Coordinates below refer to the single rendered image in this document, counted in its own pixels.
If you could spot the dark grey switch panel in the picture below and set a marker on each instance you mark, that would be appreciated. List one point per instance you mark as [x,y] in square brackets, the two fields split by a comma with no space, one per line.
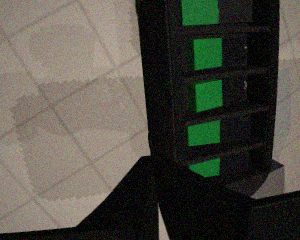
[210,72]

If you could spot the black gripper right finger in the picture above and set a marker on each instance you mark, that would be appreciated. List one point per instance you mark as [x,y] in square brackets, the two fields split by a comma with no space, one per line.
[196,208]

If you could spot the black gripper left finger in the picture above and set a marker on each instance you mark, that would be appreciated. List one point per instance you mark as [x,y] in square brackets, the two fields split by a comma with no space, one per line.
[130,212]

